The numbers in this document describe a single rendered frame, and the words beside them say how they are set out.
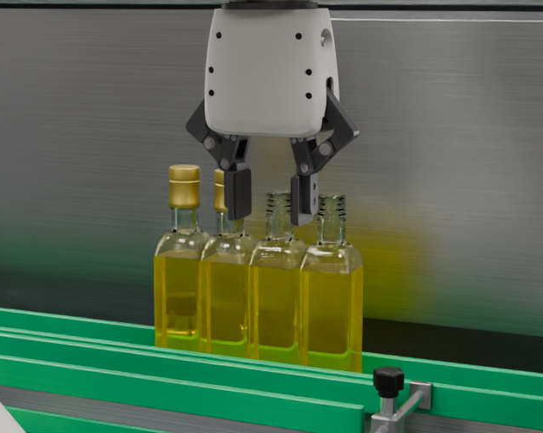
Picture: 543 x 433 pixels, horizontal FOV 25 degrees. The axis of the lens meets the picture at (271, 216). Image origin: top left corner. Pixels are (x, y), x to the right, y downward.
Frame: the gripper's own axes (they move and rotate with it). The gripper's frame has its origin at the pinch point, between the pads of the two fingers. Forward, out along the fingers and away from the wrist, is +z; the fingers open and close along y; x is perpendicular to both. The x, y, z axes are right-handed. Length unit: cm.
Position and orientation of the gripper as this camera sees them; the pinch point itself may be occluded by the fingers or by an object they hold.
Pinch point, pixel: (271, 198)
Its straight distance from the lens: 100.2
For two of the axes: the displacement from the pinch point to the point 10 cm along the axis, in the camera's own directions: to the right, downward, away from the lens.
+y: -9.2, -0.7, 4.0
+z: 0.1, 9.8, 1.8
